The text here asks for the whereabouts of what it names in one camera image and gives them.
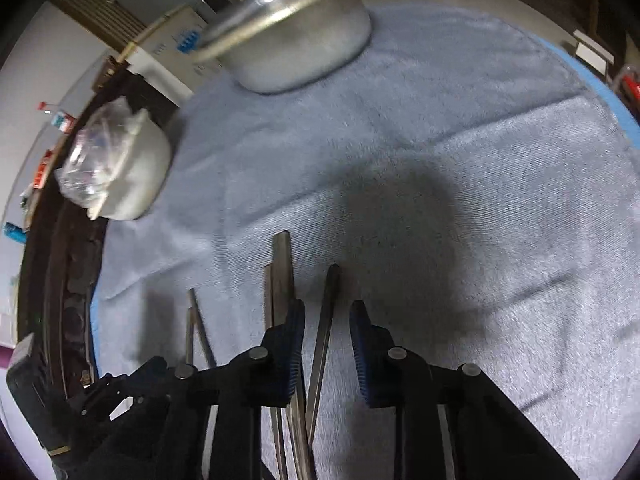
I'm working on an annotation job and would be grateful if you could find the clear plastic bag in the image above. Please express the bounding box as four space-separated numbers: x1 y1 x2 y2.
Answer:
54 97 151 208

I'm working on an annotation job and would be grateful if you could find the red plastic object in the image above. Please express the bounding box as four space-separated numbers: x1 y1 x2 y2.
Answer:
617 65 640 106

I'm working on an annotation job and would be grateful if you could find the white stool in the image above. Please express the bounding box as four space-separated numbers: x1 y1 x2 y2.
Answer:
570 29 616 76

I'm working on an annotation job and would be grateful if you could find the grey towel cloth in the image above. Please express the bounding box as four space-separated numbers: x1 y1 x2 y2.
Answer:
90 2 640 480

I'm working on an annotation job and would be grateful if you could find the dark carved wooden chair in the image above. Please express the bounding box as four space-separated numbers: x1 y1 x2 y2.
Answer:
20 55 196 396

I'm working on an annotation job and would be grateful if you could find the blue tablecloth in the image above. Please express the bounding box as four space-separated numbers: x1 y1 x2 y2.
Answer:
90 35 640 381

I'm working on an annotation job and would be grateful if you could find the clear bottle with red cap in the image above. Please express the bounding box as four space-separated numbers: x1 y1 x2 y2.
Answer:
40 101 76 133

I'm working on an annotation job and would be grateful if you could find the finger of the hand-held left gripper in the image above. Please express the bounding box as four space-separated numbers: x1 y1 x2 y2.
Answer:
69 384 138 422
99 356 172 397

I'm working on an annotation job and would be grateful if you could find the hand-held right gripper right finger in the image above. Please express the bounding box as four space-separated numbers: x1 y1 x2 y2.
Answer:
349 300 581 480

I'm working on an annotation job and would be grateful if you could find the metal pot lid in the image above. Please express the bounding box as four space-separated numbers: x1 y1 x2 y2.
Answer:
192 0 371 63

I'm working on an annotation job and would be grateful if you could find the red packet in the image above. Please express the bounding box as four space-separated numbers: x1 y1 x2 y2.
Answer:
32 149 56 188

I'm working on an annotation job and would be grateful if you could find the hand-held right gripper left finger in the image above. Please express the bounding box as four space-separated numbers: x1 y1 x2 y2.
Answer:
150 300 307 480

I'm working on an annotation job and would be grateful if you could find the brown slatted door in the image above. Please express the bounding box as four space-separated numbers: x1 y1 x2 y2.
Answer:
50 0 151 51

